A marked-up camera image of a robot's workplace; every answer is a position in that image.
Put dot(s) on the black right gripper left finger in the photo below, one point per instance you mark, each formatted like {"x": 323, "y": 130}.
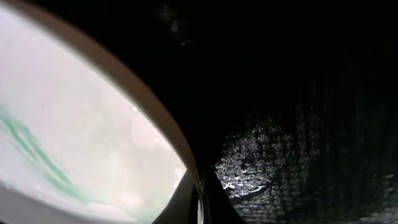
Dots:
{"x": 183, "y": 206}

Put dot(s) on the round black tray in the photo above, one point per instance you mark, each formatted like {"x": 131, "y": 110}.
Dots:
{"x": 293, "y": 104}

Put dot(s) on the white plate with green smear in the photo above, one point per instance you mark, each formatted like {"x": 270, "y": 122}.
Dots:
{"x": 83, "y": 139}

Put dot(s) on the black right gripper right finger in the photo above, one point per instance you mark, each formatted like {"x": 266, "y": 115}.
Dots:
{"x": 217, "y": 208}

